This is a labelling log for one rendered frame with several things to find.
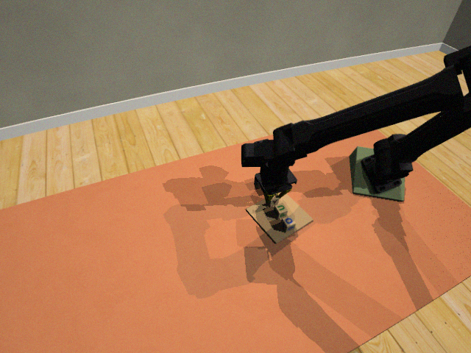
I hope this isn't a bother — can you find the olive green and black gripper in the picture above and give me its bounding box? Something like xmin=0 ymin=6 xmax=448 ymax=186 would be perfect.
xmin=255 ymin=164 xmax=297 ymax=204

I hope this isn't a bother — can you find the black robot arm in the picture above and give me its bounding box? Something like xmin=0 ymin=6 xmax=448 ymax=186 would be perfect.
xmin=241 ymin=46 xmax=471 ymax=193

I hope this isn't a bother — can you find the beige flat mat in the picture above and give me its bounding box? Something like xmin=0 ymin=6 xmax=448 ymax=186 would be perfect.
xmin=246 ymin=194 xmax=313 ymax=244

